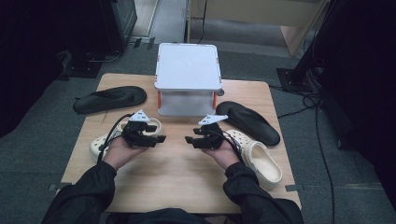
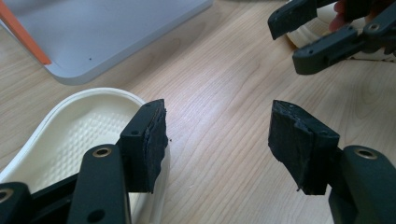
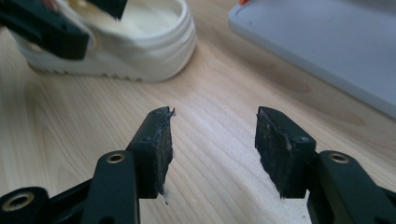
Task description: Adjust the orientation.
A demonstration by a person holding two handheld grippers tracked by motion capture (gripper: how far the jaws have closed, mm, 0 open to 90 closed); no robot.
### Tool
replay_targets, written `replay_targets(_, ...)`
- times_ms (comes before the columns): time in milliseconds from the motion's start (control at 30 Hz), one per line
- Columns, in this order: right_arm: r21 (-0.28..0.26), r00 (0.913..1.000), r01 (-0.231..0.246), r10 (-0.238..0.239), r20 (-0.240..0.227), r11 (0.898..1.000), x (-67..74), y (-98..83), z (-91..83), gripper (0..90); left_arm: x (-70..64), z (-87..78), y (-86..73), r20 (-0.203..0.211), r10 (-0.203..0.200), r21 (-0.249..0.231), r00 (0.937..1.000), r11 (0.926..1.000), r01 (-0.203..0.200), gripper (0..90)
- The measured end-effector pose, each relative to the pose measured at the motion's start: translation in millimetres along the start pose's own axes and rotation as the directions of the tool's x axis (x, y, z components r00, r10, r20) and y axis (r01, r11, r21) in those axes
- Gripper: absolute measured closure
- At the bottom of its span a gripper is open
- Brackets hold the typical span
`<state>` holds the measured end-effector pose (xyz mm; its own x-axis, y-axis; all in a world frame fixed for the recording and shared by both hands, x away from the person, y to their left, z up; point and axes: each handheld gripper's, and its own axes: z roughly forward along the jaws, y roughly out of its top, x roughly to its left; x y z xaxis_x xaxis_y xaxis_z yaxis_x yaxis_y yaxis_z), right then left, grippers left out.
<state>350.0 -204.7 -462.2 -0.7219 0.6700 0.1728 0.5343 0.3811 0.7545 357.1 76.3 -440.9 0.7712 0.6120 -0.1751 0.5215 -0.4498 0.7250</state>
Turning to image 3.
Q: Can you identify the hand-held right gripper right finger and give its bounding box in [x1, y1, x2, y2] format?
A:
[254, 105, 318, 200]

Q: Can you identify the cream clog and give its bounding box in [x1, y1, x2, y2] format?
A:
[8, 0, 199, 83]

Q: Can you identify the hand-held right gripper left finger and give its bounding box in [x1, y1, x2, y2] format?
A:
[125, 106, 176, 200]

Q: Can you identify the white shoe rack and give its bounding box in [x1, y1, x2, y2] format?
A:
[228, 0, 396, 119]

